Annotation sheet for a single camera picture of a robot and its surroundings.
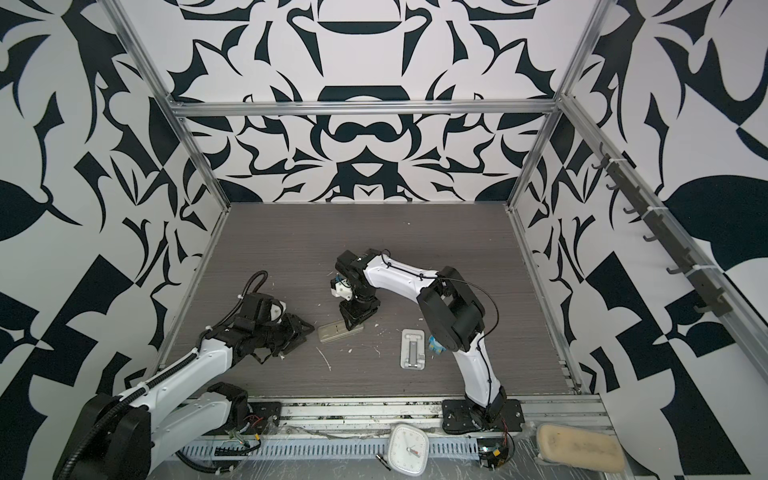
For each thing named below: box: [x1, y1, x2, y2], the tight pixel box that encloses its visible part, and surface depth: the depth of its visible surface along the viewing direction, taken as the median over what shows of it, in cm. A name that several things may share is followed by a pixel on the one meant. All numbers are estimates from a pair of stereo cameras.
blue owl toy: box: [428, 334, 447, 355], surface depth 86 cm
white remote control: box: [318, 320, 364, 343], surface depth 89 cm
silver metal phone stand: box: [400, 329, 426, 371], surface depth 86 cm
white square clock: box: [388, 424, 430, 477], surface depth 69 cm
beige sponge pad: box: [536, 424, 625, 473], surface depth 69 cm
